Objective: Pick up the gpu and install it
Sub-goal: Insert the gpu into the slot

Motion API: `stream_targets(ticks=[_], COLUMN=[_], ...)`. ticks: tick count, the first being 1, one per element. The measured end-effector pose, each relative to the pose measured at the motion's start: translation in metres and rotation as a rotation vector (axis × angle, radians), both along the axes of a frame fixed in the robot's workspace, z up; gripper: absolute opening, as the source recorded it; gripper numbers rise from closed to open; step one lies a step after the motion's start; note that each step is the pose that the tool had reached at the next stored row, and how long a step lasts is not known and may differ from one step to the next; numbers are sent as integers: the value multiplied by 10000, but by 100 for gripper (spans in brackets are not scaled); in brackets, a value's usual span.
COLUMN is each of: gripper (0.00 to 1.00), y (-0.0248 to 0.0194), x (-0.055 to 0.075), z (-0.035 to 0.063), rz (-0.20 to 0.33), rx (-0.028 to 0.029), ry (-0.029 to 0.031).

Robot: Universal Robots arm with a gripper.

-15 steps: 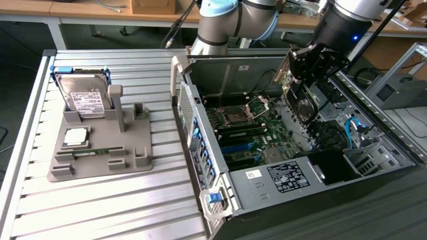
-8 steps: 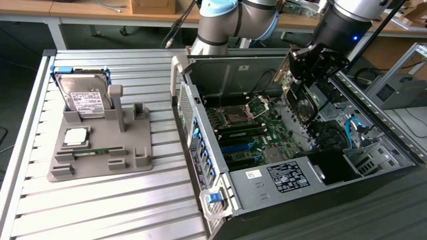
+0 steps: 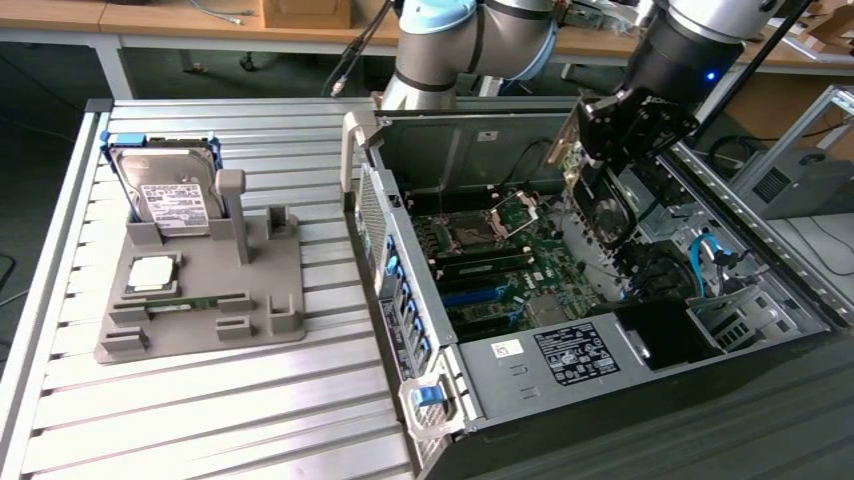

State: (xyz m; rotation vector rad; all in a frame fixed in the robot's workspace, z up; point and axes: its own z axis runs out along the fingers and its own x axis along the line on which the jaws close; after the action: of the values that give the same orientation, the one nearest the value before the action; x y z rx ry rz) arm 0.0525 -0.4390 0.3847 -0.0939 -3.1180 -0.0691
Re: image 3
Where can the brown cardboard packaging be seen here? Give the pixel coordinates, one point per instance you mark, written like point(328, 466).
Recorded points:
point(835, 30)

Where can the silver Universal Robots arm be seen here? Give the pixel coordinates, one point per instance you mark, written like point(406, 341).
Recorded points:
point(454, 45)

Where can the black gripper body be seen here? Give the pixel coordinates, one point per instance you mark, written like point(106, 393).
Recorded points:
point(681, 60)

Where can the CPU socket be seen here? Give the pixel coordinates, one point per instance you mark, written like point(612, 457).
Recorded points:
point(468, 232)

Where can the open black PC case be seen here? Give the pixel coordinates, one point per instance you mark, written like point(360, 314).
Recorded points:
point(601, 450)

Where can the green motherboard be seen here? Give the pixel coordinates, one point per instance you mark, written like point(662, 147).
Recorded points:
point(554, 270)

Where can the blue case latch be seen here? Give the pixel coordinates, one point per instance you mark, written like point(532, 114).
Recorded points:
point(428, 397)

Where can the black tripod pole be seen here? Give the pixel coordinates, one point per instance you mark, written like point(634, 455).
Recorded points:
point(717, 107)

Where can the grey parts rack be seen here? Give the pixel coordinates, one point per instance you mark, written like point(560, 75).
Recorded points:
point(201, 270)

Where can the grey desktop tower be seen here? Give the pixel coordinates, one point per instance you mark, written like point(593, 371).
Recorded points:
point(808, 190)

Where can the grey chipset heatsink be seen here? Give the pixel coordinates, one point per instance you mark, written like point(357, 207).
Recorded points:
point(549, 309)

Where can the metal disk bay cage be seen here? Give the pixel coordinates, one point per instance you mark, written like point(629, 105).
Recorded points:
point(670, 215)

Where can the graphics card with fan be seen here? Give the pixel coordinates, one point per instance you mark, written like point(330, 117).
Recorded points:
point(610, 215)

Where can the grey power supply unit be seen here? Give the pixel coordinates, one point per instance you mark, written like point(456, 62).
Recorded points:
point(508, 390)

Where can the silver CPU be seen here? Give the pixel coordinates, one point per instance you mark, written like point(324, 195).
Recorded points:
point(153, 274)

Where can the blue expansion slot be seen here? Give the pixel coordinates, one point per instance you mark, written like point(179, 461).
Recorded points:
point(474, 296)

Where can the silver hard disk drive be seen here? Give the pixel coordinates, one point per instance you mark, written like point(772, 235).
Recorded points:
point(170, 195)

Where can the blue slot retention clip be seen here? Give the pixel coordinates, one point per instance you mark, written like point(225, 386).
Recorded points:
point(412, 307)
point(404, 287)
point(396, 265)
point(390, 245)
point(425, 348)
point(420, 327)

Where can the metal socket cover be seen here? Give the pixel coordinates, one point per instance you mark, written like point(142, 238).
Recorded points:
point(517, 212)

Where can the black installed RAM stick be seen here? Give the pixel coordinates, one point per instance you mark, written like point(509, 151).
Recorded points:
point(488, 269)

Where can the metal drive bracket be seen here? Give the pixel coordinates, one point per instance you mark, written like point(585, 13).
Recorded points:
point(741, 315)

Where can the white side table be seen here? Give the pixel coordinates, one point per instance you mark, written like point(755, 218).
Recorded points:
point(815, 290)

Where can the grey metal component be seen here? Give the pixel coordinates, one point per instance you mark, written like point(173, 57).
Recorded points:
point(581, 15)

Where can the small cardboard box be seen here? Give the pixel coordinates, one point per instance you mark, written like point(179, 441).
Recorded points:
point(308, 12)

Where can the green RAM stick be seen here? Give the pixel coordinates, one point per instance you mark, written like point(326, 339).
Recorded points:
point(187, 303)

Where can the aluminium profile frame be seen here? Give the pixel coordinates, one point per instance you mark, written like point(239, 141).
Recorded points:
point(824, 115)

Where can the long wooden desk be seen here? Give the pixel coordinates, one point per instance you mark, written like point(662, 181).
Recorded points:
point(67, 20)

